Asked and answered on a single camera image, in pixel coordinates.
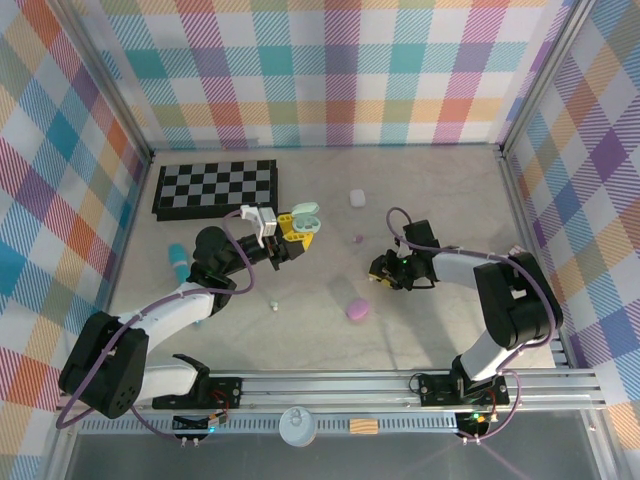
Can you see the mint green earbud charging case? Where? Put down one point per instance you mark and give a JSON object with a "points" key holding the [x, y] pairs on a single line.
{"points": [[305, 217]]}

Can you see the purple earbud charging case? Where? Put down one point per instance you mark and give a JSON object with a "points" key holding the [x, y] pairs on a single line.
{"points": [[358, 310]]}

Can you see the pale mint earbud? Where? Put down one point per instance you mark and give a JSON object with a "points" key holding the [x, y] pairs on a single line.
{"points": [[274, 304]]}

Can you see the white earbud charging case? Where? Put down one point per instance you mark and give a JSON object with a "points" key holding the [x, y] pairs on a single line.
{"points": [[356, 198]]}

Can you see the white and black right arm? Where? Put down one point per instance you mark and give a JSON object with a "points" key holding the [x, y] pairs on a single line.
{"points": [[460, 265]]}

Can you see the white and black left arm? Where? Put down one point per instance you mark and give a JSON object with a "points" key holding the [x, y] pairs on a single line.
{"points": [[170, 310]]}

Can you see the teal cylinder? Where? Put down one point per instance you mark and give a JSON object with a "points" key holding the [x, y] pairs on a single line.
{"points": [[179, 260]]}

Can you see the black folding chessboard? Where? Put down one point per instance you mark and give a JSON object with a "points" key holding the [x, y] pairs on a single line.
{"points": [[215, 190]]}

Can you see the small printed card box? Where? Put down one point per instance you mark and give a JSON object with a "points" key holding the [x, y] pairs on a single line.
{"points": [[515, 251]]}

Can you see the small wooden block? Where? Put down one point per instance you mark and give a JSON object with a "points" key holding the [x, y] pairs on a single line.
{"points": [[363, 426]]}

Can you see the white round lid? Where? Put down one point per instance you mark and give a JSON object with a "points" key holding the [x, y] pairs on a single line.
{"points": [[298, 427]]}

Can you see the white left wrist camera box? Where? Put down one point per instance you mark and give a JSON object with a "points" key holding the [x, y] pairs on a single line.
{"points": [[262, 225]]}

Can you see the aluminium side rail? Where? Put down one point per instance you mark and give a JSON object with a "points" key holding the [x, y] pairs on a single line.
{"points": [[125, 250], [520, 215]]}

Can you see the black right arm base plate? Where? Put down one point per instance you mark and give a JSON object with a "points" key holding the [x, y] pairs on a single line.
{"points": [[435, 390]]}

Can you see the aluminium front rail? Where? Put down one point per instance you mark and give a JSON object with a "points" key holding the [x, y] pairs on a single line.
{"points": [[325, 390]]}

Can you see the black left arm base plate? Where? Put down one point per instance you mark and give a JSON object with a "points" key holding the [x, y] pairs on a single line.
{"points": [[225, 392]]}

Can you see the aluminium frame post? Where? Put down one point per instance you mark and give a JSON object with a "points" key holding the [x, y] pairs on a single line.
{"points": [[540, 75], [110, 90]]}

